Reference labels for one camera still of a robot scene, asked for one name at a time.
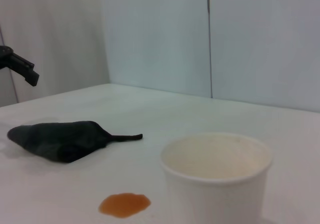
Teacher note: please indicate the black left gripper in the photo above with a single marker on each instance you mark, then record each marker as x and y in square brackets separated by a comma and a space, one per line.
[4, 56]

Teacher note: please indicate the white paper cup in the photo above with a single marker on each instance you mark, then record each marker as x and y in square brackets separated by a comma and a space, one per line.
[215, 179]

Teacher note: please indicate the dark blue rag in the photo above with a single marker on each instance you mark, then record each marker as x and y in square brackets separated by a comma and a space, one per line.
[57, 144]

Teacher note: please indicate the orange liquid stain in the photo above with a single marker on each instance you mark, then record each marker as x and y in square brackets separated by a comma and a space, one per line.
[125, 205]

